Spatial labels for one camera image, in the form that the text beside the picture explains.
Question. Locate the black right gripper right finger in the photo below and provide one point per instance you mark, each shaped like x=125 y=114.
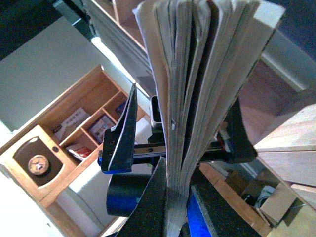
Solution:
x=211 y=215

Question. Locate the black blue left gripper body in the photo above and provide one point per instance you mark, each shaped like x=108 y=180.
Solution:
x=125 y=188

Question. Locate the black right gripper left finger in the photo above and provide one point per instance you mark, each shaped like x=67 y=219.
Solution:
x=147 y=219

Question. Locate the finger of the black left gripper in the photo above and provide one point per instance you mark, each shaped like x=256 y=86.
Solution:
x=118 y=145
x=233 y=145

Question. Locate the stack of paperback books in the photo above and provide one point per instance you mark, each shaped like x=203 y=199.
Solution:
x=201 y=53

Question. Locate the wooden cubby shelf unit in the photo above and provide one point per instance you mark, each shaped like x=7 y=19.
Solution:
x=98 y=94

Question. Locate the cardboard box clutter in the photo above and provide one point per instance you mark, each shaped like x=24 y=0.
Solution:
x=264 y=198

